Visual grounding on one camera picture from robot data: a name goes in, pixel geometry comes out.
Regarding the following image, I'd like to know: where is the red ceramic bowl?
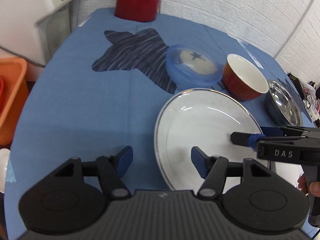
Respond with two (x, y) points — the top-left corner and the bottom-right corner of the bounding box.
(222, 54), (268, 101)

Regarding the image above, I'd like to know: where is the stainless steel bowl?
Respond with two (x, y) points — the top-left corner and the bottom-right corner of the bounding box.
(265, 80), (303, 127)

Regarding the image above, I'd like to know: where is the orange plastic basin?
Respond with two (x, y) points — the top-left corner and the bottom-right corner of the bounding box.
(1, 57), (29, 146)

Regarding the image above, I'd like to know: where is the white water dispenser appliance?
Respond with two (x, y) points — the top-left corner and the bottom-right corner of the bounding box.
(1, 0), (73, 66)

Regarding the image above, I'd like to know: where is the small white bowl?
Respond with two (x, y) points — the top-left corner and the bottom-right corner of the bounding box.
(0, 148), (10, 193)

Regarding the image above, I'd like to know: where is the person right hand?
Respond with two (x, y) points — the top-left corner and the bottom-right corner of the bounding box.
(297, 174), (320, 197)

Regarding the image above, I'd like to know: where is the blue rimmed deep plate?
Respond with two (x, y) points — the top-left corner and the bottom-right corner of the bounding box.
(154, 88), (262, 192)

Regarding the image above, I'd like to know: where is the blue patterned tablecloth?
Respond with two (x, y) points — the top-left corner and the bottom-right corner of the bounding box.
(4, 8), (295, 239)

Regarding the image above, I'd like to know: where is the blue translucent plastic bowl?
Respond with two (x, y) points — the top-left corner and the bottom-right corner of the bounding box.
(165, 44), (222, 90)

